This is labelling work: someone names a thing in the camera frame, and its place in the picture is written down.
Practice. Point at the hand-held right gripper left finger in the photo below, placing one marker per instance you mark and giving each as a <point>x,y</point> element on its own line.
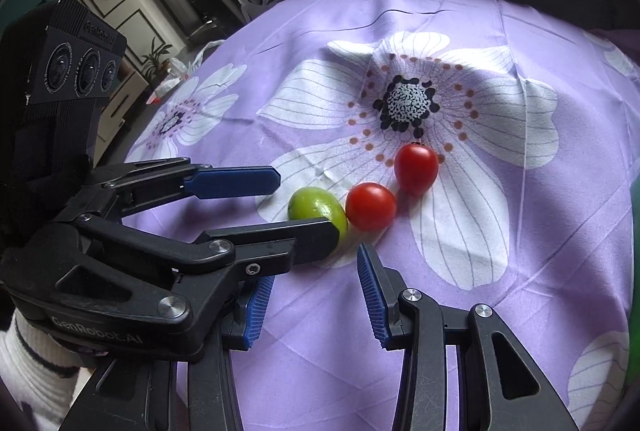
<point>257,311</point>

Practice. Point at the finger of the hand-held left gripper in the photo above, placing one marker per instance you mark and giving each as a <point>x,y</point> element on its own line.
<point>235,180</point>
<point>300,241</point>

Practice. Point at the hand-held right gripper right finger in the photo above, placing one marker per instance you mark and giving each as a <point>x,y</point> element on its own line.
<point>372,296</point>

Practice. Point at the green round fruit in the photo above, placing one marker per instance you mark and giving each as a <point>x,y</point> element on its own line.
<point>315,206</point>

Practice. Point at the red cherry tomato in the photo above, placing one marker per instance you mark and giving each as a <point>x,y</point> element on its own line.
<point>416,169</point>
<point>370,206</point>

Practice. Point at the white sleeve left forearm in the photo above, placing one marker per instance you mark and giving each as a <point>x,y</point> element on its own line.
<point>35,376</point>

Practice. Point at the white cabinet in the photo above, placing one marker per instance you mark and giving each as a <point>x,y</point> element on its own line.
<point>120,106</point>

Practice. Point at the green potted plant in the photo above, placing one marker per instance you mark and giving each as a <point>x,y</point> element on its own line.
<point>156,56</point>

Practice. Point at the white and red bag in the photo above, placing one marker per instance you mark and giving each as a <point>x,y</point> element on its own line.
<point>167,78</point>

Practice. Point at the white plastic bag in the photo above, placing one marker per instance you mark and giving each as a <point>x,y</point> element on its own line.
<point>202,53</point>

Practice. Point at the purple floral tablecloth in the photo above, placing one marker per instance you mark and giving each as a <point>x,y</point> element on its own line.
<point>500,261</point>

